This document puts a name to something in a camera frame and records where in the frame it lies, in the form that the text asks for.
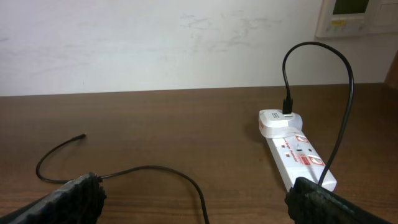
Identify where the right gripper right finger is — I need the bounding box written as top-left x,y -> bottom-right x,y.
285,177 -> 389,224

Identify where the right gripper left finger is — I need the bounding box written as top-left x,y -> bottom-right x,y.
1,172 -> 106,224

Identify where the white USB charger plug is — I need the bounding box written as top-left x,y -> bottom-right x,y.
259,110 -> 303,139

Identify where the white power strip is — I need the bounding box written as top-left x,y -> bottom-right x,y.
265,130 -> 326,190

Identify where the white wall control panel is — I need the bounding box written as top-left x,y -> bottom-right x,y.
315,0 -> 397,38

